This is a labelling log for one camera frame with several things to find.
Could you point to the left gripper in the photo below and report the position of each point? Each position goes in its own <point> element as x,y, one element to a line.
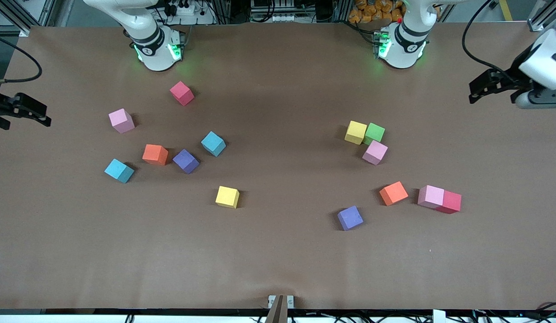
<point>514,75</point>

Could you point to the bag of orange items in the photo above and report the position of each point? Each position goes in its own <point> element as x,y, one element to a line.
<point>372,11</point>

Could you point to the white slotted power strip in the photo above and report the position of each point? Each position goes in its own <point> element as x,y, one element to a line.
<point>278,18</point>

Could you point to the purple foam block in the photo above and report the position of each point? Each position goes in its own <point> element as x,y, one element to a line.
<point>350,217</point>
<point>185,160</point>

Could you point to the aluminium frame profile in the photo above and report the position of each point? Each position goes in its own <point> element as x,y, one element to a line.
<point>540,18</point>
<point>19,22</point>

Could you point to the small white box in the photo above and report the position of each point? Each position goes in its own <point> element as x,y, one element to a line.
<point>439,316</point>

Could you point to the white power strip with plugs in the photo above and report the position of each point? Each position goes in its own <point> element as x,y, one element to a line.
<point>188,10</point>

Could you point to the brown table cover sheet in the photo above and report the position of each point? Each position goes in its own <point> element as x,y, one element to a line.
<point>278,260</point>

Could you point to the orange foam block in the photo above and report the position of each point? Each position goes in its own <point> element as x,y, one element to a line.
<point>393,193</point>
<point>154,154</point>

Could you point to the pink foam block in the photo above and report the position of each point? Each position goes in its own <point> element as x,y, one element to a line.
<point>120,120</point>
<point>430,196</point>
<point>375,152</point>

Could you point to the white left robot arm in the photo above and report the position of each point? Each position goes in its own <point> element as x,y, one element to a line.
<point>403,49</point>

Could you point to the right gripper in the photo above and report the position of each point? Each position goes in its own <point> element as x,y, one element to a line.
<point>0,107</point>

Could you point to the blue foam block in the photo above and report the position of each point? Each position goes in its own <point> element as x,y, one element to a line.
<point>118,170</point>
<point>213,143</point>

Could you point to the red foam block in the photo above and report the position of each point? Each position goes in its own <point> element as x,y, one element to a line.
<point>181,93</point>
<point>450,202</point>

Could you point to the yellow foam block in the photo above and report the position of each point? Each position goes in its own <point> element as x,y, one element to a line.
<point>355,132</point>
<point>227,196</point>

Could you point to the brown camera mount with bracket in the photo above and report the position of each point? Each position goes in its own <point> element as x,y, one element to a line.
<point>278,312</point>

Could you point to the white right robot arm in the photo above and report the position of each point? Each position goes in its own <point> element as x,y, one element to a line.
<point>152,49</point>

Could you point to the green foam block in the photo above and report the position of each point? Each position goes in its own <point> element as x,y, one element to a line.
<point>375,133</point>

